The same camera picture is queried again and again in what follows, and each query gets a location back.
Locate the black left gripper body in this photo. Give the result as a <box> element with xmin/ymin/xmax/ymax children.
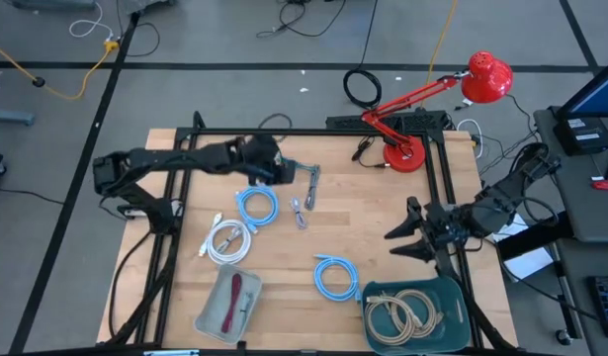
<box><xmin>233</xmin><ymin>133</ymin><xmax>285</xmax><ymax>184</ymax></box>

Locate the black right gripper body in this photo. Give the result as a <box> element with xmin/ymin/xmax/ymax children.
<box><xmin>421</xmin><ymin>200</ymin><xmax>471</xmax><ymax>248</ymax></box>

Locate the beige cable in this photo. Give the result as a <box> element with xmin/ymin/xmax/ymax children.
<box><xmin>365</xmin><ymin>295</ymin><xmax>417</xmax><ymax>346</ymax></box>
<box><xmin>391</xmin><ymin>289</ymin><xmax>444</xmax><ymax>340</ymax></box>

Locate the light blue cable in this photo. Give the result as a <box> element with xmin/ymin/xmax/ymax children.
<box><xmin>236</xmin><ymin>184</ymin><xmax>281</xmax><ymax>234</ymax></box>
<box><xmin>311</xmin><ymin>253</ymin><xmax>362</xmax><ymax>303</ymax></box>

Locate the pale grey short cable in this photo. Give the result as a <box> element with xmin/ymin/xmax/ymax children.
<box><xmin>237</xmin><ymin>291</ymin><xmax>255</xmax><ymax>317</ymax></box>

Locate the maroon braided short cable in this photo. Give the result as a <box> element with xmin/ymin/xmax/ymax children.
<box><xmin>220</xmin><ymin>272</ymin><xmax>244</xmax><ymax>334</ymax></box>

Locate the light grey plastic bin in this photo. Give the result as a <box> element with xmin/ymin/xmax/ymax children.
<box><xmin>193</xmin><ymin>263</ymin><xmax>264</xmax><ymax>346</ymax></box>

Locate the red desk lamp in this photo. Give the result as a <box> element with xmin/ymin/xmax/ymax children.
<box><xmin>361</xmin><ymin>49</ymin><xmax>515</xmax><ymax>174</ymax></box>

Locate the white paper sheet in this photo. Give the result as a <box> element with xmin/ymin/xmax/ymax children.
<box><xmin>490</xmin><ymin>212</ymin><xmax>555</xmax><ymax>283</ymax></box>

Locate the teal plastic bin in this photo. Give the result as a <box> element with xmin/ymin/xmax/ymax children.
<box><xmin>361</xmin><ymin>275</ymin><xmax>473</xmax><ymax>355</ymax></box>

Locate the black perforated box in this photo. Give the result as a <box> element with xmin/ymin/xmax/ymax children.
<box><xmin>325</xmin><ymin>109</ymin><xmax>451</xmax><ymax>134</ymax></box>

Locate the dark grey desk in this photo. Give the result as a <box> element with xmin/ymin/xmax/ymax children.
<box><xmin>533</xmin><ymin>106</ymin><xmax>608</xmax><ymax>243</ymax></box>

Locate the black keyboard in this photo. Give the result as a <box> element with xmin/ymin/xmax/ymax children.
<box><xmin>588</xmin><ymin>275</ymin><xmax>608</xmax><ymax>337</ymax></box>

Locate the computer monitor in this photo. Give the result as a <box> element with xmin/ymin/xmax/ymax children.
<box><xmin>558</xmin><ymin>53</ymin><xmax>608</xmax><ymax>120</ymax></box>

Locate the dark grey short cable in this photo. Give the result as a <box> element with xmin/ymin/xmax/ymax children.
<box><xmin>304</xmin><ymin>164</ymin><xmax>321</xmax><ymax>212</ymax></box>

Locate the lavender short cable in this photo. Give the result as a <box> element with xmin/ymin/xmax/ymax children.
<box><xmin>290</xmin><ymin>197</ymin><xmax>308</xmax><ymax>230</ymax></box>

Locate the black aluminium table frame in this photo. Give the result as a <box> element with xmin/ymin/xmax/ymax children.
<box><xmin>98</xmin><ymin>111</ymin><xmax>512</xmax><ymax>356</ymax></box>

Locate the black lamp cable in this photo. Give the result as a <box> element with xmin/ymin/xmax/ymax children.
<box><xmin>351</xmin><ymin>135</ymin><xmax>390</xmax><ymax>170</ymax></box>

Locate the black coiled floor cable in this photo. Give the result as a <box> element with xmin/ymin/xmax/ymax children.
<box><xmin>342</xmin><ymin>67</ymin><xmax>384</xmax><ymax>110</ymax></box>

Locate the white coiled cable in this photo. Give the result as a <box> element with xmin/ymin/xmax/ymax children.
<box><xmin>198</xmin><ymin>213</ymin><xmax>253</xmax><ymax>267</ymax></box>

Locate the white looped cable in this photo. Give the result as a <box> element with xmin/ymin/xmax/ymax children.
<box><xmin>456</xmin><ymin>118</ymin><xmax>484</xmax><ymax>159</ymax></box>

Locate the yellow hanging cable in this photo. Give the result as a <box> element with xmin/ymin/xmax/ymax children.
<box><xmin>420</xmin><ymin>0</ymin><xmax>461</xmax><ymax>110</ymax></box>

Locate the yellow extension cord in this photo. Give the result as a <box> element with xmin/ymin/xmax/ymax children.
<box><xmin>0</xmin><ymin>38</ymin><xmax>122</xmax><ymax>103</ymax></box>

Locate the white floor cable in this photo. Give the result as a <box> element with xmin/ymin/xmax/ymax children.
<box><xmin>68</xmin><ymin>2</ymin><xmax>116</xmax><ymax>41</ymax></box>

